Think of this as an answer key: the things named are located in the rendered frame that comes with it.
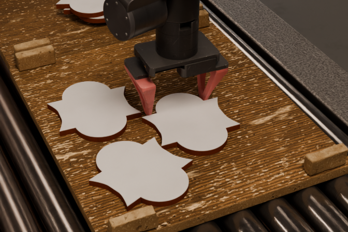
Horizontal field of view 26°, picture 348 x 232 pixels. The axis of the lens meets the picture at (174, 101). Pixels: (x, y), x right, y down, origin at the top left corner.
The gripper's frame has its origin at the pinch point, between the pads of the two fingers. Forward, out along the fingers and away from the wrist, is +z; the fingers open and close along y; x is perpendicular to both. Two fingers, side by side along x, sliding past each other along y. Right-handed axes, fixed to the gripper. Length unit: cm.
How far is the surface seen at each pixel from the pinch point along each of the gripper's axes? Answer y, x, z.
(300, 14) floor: 129, 154, 94
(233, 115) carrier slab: 6.9, -4.8, 0.8
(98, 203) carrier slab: -16.6, -13.8, 1.0
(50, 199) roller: -21.3, -9.1, 2.8
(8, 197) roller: -26.1, -6.5, 2.8
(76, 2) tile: -4.4, 30.7, -1.7
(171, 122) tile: -2.4, -3.9, -0.1
